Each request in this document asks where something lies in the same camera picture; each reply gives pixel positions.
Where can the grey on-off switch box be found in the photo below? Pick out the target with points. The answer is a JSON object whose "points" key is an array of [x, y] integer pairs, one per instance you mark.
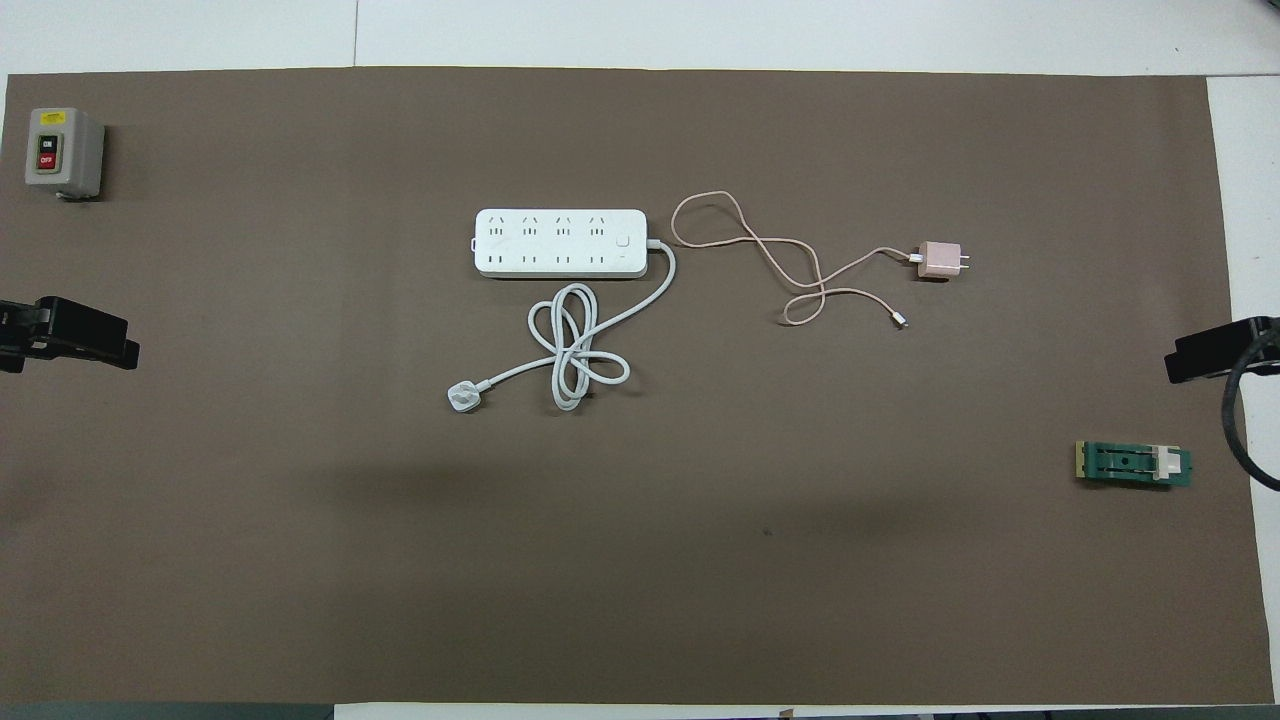
{"points": [[75, 150]]}

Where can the pink charger adapter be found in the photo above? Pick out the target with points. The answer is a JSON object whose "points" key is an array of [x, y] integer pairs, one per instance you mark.
{"points": [[940, 262]]}

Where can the white power strip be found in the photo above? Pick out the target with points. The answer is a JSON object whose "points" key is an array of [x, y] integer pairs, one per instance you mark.
{"points": [[560, 245]]}

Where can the green knife switch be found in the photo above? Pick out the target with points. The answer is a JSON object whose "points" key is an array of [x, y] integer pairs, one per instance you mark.
{"points": [[1120, 463]]}

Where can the brown table mat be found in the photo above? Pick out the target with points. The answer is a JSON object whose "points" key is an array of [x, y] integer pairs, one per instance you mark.
{"points": [[700, 550]]}

